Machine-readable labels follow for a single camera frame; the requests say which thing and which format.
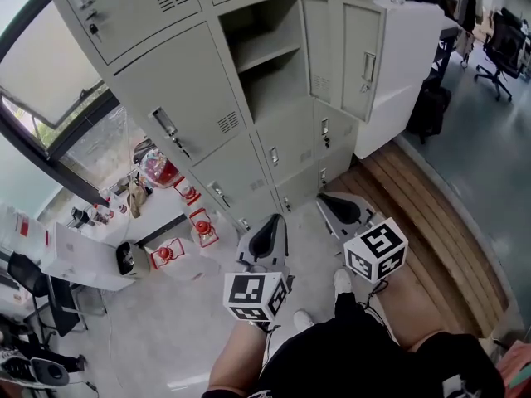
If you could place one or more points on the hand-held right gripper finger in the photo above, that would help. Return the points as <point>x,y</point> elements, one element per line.
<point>334,227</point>
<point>365,209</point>

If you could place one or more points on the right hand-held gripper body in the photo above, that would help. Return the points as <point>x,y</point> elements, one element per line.
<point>377,251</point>

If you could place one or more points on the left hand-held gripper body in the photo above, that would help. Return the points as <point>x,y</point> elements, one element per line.
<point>249,297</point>

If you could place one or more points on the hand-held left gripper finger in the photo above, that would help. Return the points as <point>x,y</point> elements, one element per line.
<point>248,249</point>
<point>281,251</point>

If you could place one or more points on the locker door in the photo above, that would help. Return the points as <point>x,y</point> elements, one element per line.
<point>327,44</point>

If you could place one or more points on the grey metal locker cabinet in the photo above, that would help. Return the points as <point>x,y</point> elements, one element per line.
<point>178,77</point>

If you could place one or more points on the person's left forearm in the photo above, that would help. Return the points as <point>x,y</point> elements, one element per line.
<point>236,359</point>

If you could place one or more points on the person's right forearm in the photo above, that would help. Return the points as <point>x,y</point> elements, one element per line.
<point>415,317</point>

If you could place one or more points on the person's white right shoe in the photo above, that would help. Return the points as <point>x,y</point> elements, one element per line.
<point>342,280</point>

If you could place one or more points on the person's white shoe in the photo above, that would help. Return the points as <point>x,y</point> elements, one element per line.
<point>342,280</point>
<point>303,319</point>

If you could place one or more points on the person's white left shoe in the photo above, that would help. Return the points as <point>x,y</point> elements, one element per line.
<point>303,319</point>

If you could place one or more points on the wooden slatted platform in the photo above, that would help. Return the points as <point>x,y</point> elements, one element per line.
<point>435,230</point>

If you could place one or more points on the white low table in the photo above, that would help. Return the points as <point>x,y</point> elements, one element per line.
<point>162,214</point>

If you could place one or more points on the small beige waste bin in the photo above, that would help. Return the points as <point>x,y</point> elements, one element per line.
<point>141,261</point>

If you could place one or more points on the person's black clothing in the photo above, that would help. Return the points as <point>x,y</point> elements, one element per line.
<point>365,363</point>

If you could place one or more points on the black backpack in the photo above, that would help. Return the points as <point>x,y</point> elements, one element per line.
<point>429,112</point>

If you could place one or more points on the red patterned plastic bag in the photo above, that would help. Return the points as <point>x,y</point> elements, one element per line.
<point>159,168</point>

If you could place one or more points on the brown crumpled bag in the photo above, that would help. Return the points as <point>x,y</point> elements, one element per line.
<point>137,199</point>

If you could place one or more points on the white bottle red label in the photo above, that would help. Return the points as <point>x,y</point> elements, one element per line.
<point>121,209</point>

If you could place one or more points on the large white box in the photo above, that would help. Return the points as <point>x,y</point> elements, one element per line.
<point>406,77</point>

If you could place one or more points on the black cup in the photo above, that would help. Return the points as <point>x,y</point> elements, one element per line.
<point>79,215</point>

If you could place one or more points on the grey black handheld device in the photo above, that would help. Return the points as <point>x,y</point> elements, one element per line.
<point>50,371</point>

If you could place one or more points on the black swivel office chair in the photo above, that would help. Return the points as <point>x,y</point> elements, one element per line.
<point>504,44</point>

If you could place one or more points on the large clear jug red label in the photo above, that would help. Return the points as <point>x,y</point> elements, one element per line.
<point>25,230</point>

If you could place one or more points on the black hanging jacket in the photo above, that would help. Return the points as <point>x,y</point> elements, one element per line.
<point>466,2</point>

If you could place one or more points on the black padlock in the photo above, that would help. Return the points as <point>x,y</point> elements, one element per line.
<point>94,28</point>

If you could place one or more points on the black window frame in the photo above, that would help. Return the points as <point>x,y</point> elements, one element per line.
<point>41,156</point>

